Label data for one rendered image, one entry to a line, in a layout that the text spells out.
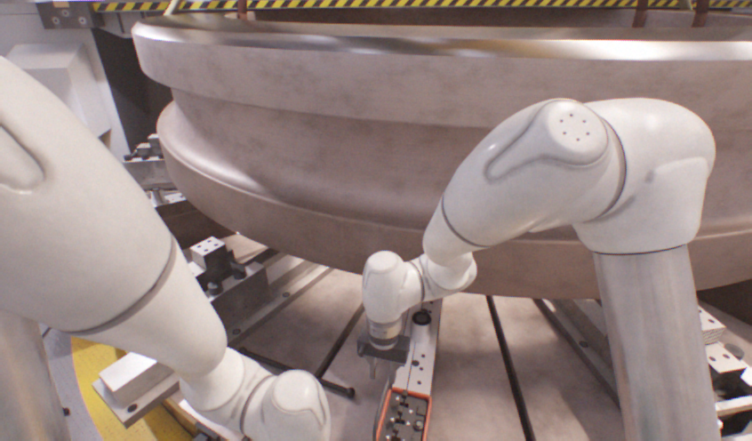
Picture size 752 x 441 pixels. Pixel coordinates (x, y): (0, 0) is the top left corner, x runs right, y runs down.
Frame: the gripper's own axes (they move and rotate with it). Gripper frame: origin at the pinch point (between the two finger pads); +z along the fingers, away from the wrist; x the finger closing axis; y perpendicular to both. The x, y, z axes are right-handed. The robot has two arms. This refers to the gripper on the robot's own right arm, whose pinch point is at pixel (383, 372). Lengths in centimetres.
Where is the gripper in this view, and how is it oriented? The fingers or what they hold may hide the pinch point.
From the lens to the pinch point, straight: 114.2
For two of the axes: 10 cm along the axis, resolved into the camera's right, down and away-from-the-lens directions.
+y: -2.7, 4.6, -8.5
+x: 9.6, 1.2, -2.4
